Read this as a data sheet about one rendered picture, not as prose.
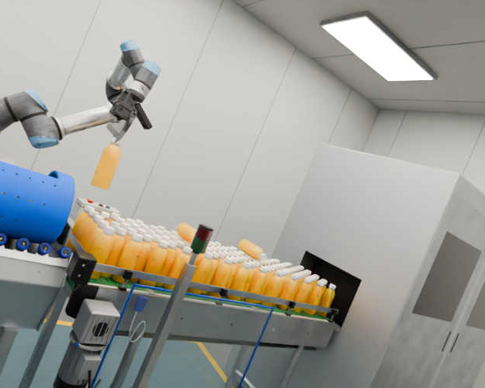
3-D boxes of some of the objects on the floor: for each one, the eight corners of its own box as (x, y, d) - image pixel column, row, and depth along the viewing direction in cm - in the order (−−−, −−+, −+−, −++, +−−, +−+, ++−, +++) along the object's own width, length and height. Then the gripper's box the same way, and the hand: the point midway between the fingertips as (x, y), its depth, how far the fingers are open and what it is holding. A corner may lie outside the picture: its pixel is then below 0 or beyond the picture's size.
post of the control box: (9, 407, 196) (86, 222, 194) (18, 406, 198) (94, 223, 197) (10, 413, 193) (88, 224, 191) (19, 412, 195) (96, 226, 193)
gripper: (120, 88, 162) (94, 133, 157) (131, 85, 153) (103, 132, 148) (138, 101, 167) (112, 145, 162) (148, 99, 158) (122, 145, 153)
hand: (116, 140), depth 157 cm, fingers closed on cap, 4 cm apart
